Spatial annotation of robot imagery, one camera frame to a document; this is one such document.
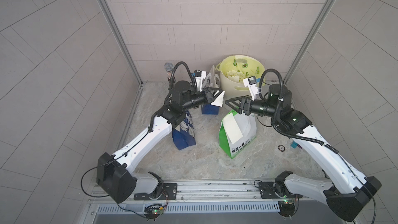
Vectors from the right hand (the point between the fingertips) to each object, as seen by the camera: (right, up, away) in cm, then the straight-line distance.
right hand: (229, 103), depth 62 cm
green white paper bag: (+5, -14, +10) cm, 18 cm away
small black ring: (+31, -26, +23) cm, 47 cm away
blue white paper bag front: (-21, -16, +14) cm, 30 cm away
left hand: (-2, +5, +3) cm, 6 cm away
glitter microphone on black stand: (-29, +18, +21) cm, 41 cm away
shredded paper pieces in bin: (+8, +14, +32) cm, 36 cm away
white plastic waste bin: (+6, +6, +21) cm, 23 cm away
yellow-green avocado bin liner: (+11, +21, +38) cm, 45 cm away
